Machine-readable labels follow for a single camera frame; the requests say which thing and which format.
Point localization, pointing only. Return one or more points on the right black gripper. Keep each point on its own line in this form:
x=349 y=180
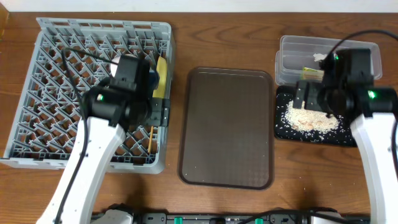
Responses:
x=305 y=95

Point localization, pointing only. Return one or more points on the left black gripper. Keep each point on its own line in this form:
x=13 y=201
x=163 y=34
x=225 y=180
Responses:
x=163 y=112

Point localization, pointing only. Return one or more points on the green orange snack wrapper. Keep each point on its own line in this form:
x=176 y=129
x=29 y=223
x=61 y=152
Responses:
x=311 y=74

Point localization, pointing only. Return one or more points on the wooden chopstick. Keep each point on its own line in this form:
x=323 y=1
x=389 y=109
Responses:
x=149 y=150

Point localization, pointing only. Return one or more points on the white tissue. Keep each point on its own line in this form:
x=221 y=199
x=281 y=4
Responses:
x=319 y=57

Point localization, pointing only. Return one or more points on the pile of rice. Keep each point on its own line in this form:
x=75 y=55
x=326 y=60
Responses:
x=307 y=120

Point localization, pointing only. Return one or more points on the yellow plate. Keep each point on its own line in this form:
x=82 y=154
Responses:
x=161 y=69

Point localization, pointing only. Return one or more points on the white pink bowl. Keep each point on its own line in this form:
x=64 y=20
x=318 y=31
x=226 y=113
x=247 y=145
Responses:
x=114 y=67

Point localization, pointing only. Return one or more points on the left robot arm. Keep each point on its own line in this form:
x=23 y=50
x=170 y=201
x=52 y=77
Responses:
x=76 y=193

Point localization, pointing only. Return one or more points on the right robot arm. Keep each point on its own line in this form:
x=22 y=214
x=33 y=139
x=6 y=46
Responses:
x=372 y=116

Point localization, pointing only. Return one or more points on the black waste tray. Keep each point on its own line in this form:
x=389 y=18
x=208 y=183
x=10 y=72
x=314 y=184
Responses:
x=340 y=136

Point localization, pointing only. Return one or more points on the clear plastic bin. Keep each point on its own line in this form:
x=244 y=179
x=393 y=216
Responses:
x=297 y=52

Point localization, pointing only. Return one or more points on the brown serving tray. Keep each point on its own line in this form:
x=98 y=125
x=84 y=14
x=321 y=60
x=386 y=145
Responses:
x=227 y=135

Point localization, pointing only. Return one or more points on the grey plastic dish rack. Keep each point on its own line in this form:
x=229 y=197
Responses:
x=45 y=124

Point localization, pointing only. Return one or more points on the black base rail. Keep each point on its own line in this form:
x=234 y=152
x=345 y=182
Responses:
x=121 y=213

